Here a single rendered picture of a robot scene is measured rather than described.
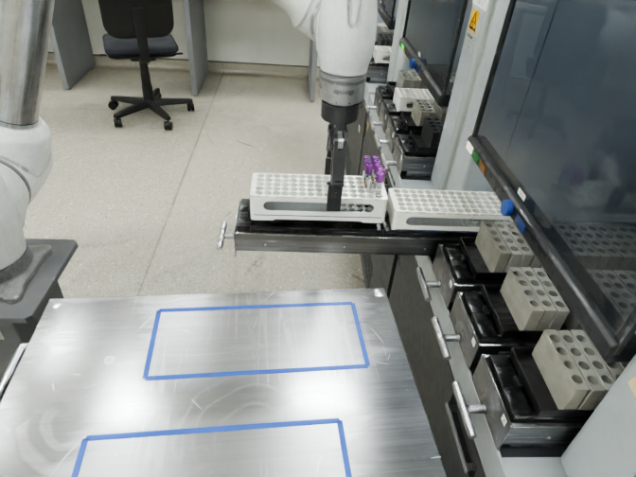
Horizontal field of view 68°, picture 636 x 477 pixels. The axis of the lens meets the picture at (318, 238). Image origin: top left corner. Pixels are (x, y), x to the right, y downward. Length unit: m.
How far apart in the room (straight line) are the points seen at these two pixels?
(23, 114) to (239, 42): 3.51
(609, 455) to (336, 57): 0.73
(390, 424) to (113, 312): 0.49
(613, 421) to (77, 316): 0.81
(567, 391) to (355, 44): 0.65
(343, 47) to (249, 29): 3.67
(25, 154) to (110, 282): 1.11
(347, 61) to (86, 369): 0.66
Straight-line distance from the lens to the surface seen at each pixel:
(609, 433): 0.76
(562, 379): 0.81
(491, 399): 0.85
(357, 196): 1.02
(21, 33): 1.11
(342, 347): 0.79
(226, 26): 4.55
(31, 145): 1.20
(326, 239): 1.04
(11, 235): 1.13
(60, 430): 0.76
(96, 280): 2.25
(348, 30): 0.87
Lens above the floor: 1.42
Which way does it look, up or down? 37 degrees down
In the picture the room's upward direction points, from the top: 5 degrees clockwise
